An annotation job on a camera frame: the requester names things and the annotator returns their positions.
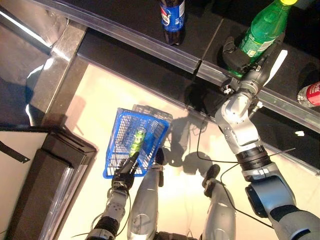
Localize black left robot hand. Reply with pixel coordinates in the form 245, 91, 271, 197
111, 151, 141, 192

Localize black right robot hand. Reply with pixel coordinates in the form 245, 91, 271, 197
222, 31, 286, 76

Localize blue plastic shopping basket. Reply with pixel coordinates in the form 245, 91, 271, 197
103, 107, 171, 180

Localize green Sprite bottle yellow cap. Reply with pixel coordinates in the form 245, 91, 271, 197
228, 0, 300, 78

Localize silver left robot leg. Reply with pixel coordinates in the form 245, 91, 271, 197
127, 167, 161, 240

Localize silver robot leg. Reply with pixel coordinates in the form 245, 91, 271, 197
201, 182, 237, 240
127, 167, 161, 240

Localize green soda can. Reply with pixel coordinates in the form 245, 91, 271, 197
131, 126, 147, 154

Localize black left robot foot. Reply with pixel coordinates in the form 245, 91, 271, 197
154, 147, 166, 188

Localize black robot foot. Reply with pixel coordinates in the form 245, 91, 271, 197
154, 147, 166, 188
201, 164, 221, 198

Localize black shelf board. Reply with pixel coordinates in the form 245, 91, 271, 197
203, 0, 320, 118
82, 0, 226, 63

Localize black side shelf unit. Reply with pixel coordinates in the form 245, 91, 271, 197
4, 131, 98, 240

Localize Pepsi bottle blue cap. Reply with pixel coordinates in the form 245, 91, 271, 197
159, 0, 186, 47

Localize dark robot waist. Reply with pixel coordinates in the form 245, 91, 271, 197
154, 231, 201, 240

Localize small water bottle red cap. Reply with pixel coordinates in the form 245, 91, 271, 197
296, 81, 320, 109

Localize black base shelf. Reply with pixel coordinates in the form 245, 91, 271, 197
76, 26, 320, 173

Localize black right robot foot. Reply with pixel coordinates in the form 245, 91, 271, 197
201, 164, 221, 198

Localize silver right robot leg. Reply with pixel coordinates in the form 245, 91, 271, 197
201, 182, 237, 240

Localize shiny steel pillar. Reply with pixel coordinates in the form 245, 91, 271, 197
0, 0, 70, 57

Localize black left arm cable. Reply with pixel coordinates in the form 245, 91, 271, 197
72, 189, 132, 240

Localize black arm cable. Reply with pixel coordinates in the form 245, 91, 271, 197
72, 189, 132, 240
196, 119, 297, 230

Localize clear plastic price rail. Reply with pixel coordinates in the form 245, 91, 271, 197
37, 0, 203, 75
197, 60, 320, 132

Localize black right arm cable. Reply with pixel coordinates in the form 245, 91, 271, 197
196, 119, 297, 230

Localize black metal bracket strip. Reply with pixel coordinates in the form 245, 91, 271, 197
0, 140, 31, 165

